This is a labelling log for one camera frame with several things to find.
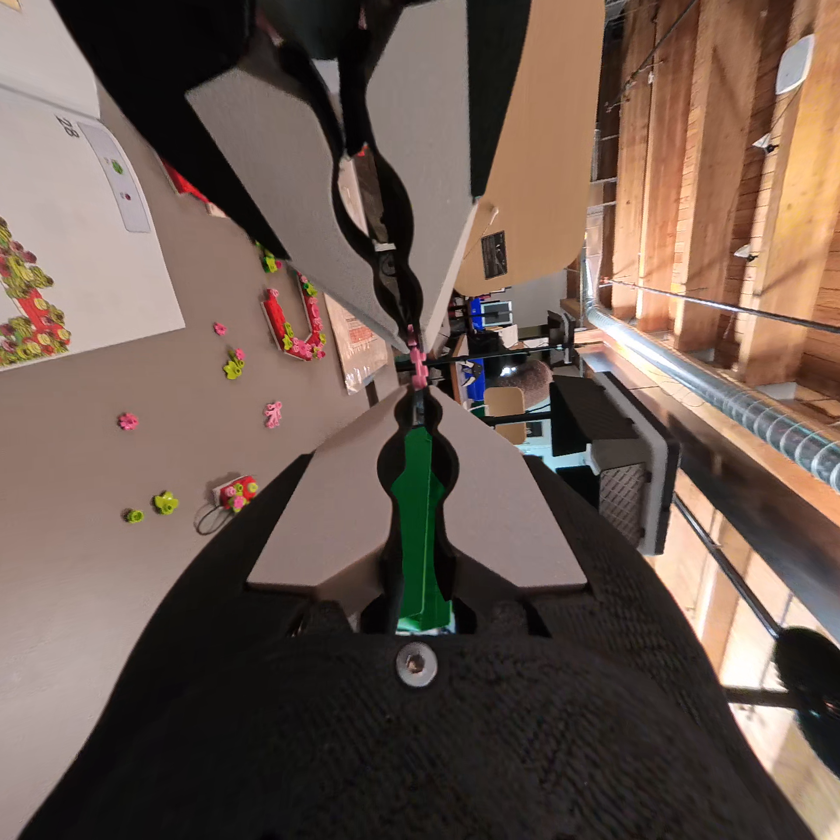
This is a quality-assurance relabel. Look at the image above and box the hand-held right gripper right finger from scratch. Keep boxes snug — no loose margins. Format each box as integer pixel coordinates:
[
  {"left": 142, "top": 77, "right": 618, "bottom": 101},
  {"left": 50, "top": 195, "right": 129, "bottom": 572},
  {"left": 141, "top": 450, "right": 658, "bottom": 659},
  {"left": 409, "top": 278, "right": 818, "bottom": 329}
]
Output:
[{"left": 425, "top": 386, "right": 589, "bottom": 611}]

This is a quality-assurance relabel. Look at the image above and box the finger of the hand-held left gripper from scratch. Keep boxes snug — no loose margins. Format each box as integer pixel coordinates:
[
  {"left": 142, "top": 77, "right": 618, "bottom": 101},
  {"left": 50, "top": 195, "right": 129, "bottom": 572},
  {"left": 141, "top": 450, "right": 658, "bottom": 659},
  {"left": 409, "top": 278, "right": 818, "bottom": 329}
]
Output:
[
  {"left": 338, "top": 0, "right": 481, "bottom": 352},
  {"left": 187, "top": 46, "right": 413, "bottom": 353}
]

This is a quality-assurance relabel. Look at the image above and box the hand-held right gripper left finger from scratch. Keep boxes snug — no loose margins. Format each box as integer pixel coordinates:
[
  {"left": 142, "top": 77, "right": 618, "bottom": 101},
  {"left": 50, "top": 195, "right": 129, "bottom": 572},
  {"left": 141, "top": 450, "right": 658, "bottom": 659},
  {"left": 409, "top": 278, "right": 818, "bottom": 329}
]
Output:
[{"left": 246, "top": 386, "right": 413, "bottom": 621}]

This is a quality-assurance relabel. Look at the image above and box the pink lego flower stem piece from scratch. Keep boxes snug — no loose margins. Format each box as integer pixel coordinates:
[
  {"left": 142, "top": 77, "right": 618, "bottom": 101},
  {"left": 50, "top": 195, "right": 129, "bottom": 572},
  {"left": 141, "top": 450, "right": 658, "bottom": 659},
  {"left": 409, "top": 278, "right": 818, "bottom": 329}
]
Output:
[{"left": 407, "top": 323, "right": 429, "bottom": 388}]

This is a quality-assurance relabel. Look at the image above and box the red lego plate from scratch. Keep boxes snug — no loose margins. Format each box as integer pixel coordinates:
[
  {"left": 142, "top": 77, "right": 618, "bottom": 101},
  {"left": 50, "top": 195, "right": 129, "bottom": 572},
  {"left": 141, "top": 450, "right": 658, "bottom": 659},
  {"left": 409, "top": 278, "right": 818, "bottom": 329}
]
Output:
[{"left": 161, "top": 159, "right": 212, "bottom": 214}]

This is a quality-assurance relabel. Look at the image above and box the red lego letter build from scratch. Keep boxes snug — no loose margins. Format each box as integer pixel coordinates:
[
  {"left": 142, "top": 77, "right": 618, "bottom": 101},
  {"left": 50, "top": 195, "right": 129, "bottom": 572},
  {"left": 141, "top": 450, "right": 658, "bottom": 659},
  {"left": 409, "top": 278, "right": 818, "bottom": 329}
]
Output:
[{"left": 261, "top": 271, "right": 328, "bottom": 362}]

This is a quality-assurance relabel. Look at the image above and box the lego instruction booklet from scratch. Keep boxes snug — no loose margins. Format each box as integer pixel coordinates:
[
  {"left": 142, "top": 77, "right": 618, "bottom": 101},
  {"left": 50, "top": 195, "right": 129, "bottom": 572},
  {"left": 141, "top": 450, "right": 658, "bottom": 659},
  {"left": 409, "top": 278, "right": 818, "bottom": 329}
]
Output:
[{"left": 0, "top": 0, "right": 186, "bottom": 371}]

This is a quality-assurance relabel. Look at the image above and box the green panel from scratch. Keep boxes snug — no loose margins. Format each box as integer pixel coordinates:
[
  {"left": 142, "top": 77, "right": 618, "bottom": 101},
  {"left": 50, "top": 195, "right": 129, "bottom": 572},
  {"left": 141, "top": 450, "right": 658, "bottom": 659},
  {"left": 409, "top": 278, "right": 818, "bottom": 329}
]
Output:
[{"left": 390, "top": 427, "right": 455, "bottom": 634}]

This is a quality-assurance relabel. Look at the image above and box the light wooden chair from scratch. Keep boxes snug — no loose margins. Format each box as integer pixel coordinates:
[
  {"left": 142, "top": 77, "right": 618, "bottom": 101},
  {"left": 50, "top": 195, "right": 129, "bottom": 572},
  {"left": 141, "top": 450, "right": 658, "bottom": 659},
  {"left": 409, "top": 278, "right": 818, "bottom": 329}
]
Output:
[{"left": 483, "top": 386, "right": 528, "bottom": 445}]

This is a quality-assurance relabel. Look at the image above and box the light wooden table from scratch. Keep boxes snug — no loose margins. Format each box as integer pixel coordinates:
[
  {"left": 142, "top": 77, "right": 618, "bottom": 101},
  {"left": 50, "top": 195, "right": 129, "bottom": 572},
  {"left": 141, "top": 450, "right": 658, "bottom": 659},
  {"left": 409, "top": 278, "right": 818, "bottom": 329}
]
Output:
[{"left": 453, "top": 0, "right": 606, "bottom": 298}]

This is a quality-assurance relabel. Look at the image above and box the white and black light panel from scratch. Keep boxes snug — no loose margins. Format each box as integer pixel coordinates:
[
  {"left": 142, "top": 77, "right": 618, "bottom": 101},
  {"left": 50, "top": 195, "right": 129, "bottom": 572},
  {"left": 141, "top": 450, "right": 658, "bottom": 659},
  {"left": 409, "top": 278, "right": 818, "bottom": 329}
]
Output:
[{"left": 550, "top": 373, "right": 681, "bottom": 557}]

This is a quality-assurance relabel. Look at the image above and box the brown fuzzy cushion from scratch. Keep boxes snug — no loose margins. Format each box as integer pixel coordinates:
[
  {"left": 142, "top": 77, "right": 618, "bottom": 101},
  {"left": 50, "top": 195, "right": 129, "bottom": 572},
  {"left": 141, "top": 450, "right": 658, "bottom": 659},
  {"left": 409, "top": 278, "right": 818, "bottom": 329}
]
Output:
[{"left": 502, "top": 359, "right": 555, "bottom": 409}]

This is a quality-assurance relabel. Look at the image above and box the printed plastic bag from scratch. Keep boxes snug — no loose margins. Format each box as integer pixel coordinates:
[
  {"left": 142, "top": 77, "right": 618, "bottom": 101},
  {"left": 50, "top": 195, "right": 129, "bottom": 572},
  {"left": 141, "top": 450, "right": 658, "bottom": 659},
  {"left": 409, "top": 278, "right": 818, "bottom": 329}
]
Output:
[{"left": 323, "top": 293, "right": 389, "bottom": 395}]

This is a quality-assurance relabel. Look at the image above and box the black light stand pole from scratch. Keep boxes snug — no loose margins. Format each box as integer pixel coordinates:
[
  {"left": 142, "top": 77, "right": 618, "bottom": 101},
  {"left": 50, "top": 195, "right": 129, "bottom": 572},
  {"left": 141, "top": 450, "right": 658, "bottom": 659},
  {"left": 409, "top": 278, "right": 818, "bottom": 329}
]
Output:
[{"left": 672, "top": 495, "right": 788, "bottom": 641}]

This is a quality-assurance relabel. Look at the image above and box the thin metal rod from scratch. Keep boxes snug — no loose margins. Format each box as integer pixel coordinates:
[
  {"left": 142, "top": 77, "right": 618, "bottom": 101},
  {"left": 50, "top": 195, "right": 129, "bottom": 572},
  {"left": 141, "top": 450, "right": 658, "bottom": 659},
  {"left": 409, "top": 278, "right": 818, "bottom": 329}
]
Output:
[{"left": 600, "top": 279, "right": 840, "bottom": 336}]

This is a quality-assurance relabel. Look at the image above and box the black round stand knob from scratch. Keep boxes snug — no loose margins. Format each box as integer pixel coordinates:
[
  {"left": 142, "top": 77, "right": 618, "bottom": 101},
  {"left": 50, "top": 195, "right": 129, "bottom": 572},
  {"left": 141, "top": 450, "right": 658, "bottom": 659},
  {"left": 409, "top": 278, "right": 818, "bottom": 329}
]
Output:
[{"left": 773, "top": 626, "right": 840, "bottom": 778}]

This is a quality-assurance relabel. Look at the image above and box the red lego keychain build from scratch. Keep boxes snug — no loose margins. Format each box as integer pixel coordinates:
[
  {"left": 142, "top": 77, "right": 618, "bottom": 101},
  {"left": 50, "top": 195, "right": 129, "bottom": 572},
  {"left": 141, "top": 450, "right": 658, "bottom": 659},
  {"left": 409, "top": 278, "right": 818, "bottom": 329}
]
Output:
[{"left": 194, "top": 472, "right": 259, "bottom": 536}]

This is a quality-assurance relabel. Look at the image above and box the silver air duct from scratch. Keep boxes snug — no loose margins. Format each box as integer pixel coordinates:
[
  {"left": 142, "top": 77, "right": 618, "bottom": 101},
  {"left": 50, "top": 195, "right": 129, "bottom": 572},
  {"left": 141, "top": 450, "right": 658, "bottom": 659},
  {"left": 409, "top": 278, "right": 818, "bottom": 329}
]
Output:
[{"left": 581, "top": 259, "right": 840, "bottom": 493}]

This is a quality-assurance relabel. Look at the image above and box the white wireless access point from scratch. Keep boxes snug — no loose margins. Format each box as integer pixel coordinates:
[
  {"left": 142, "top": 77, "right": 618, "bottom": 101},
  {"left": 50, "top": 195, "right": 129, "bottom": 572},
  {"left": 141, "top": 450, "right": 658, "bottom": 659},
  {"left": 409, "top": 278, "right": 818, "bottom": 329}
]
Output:
[{"left": 774, "top": 34, "right": 816, "bottom": 96}]

